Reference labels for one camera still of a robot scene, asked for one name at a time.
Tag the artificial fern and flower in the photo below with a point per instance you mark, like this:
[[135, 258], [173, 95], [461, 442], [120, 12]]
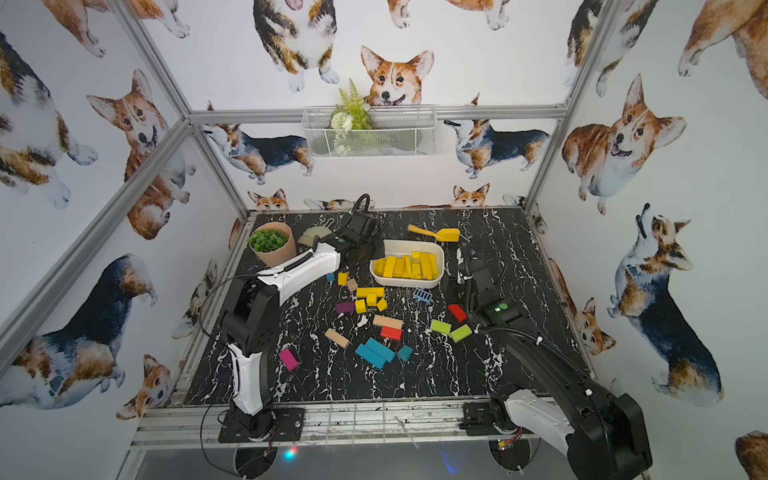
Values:
[[351, 123]]

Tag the green block left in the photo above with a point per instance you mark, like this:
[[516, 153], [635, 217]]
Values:
[[440, 327]]

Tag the white plastic bin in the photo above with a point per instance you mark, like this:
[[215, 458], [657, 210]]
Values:
[[408, 264]]

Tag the blue grid block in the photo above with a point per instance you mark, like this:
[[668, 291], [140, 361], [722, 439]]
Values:
[[422, 295]]

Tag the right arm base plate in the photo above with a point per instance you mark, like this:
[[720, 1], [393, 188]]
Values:
[[487, 418]]

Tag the red block in pile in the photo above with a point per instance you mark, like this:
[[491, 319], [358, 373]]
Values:
[[391, 333]]

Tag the natural wood block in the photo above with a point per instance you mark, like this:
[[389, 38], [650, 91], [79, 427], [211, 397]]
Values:
[[337, 338], [383, 321]]

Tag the purple block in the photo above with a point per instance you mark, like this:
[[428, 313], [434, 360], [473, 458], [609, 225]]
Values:
[[346, 308]]

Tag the teal long block front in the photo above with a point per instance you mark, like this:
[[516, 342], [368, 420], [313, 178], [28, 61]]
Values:
[[370, 356]]

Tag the small teal block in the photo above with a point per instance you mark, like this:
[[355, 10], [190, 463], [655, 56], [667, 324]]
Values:
[[405, 353]]

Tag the magenta block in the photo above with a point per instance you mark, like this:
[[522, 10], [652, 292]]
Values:
[[288, 359]]

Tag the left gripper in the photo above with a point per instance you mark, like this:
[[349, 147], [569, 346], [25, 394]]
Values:
[[366, 238]]

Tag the terracotta pot with plant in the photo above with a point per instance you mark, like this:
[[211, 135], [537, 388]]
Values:
[[273, 243]]

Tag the natural wood block upper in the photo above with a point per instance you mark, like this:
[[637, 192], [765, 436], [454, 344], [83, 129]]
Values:
[[383, 321]]

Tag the green block right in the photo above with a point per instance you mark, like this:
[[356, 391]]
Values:
[[461, 333]]

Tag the teal long block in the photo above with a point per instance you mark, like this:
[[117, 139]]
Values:
[[370, 356], [380, 350]]

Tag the teal long block rear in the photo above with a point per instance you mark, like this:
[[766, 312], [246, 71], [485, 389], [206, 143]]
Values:
[[380, 350]]

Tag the natural wood block lower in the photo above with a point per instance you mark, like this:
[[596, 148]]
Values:
[[337, 338]]

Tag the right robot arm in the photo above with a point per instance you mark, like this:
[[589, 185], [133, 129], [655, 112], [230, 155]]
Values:
[[602, 436]]

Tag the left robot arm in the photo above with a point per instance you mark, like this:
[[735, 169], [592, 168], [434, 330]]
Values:
[[249, 322]]

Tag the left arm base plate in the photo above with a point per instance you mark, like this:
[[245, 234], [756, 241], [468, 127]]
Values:
[[270, 424]]

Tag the yellow toy shovel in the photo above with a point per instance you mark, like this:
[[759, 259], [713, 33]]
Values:
[[445, 235]]

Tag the green block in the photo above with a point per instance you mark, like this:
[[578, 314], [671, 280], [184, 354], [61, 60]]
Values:
[[440, 327], [461, 333]]

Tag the white wire wall basket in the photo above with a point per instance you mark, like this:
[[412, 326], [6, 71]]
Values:
[[378, 132]]

